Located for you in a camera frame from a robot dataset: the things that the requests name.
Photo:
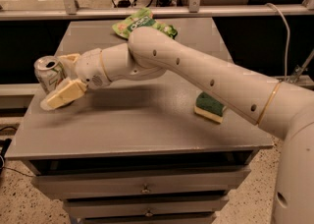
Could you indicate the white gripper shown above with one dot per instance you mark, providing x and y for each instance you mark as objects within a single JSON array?
[{"x": 89, "y": 67}]

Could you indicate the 7up soda can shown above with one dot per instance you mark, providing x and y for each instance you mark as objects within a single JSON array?
[{"x": 49, "y": 72}]

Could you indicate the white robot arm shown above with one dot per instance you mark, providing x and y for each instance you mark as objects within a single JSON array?
[{"x": 283, "y": 110}]

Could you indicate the green chip bag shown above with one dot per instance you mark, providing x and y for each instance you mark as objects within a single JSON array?
[{"x": 142, "y": 18}]

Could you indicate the grey drawer cabinet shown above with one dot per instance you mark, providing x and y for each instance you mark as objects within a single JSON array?
[{"x": 97, "y": 154}]

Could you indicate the green yellow sponge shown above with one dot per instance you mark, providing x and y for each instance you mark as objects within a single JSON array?
[{"x": 209, "y": 108}]

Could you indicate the top drawer knob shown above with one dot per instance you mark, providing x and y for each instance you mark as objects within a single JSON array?
[{"x": 145, "y": 190}]

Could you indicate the drawer knob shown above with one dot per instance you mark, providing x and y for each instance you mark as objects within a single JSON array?
[
  {"x": 148, "y": 214},
  {"x": 145, "y": 190}
]

